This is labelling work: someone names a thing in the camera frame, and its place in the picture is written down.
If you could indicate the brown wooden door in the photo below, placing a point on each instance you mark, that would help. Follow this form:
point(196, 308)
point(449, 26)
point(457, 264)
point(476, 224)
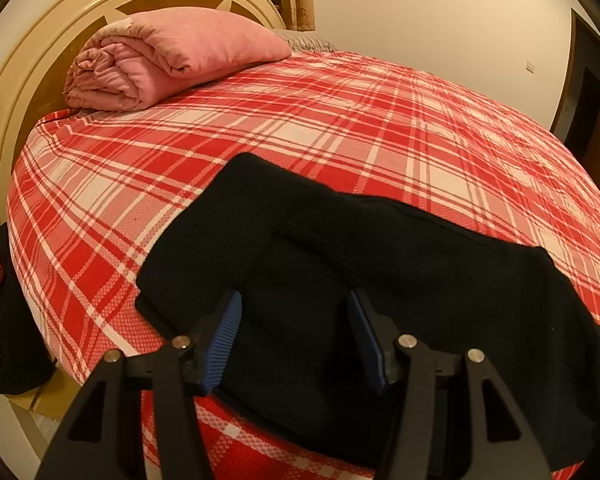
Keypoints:
point(587, 90)

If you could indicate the grey knitted cloth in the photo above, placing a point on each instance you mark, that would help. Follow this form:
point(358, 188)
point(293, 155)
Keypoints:
point(305, 41)

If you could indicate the cream wooden headboard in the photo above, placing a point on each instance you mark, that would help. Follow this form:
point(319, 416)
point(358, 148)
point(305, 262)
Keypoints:
point(10, 85)

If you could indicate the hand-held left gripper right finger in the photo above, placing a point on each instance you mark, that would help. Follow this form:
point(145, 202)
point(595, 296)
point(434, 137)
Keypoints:
point(366, 340)

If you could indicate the black pants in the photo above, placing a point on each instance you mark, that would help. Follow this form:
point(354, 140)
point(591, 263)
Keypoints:
point(305, 240)

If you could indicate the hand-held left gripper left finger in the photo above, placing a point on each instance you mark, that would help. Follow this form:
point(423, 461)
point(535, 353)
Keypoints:
point(224, 340)

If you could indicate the red plaid bed sheet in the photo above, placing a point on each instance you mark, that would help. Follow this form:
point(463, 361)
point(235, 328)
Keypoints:
point(330, 125)

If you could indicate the pink folded blanket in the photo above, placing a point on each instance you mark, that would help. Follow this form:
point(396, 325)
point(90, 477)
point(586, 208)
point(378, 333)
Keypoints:
point(180, 45)

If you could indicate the black cloth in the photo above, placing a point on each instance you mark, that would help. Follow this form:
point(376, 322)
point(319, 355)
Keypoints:
point(17, 320)

